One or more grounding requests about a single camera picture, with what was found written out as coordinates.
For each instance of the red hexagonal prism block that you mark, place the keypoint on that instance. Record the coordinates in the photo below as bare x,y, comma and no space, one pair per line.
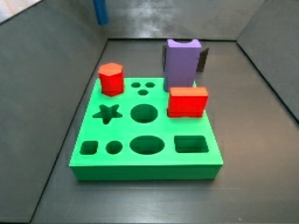
111,76

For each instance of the purple tall notched block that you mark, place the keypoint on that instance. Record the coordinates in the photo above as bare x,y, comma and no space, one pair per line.
182,59

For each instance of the green shape sorter board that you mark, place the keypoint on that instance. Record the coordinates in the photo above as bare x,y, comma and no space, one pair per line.
130,141

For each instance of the red rectangular block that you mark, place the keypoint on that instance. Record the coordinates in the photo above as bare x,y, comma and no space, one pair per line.
188,101

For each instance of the blue oval cylinder block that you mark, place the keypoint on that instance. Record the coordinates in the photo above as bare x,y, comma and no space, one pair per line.
102,11

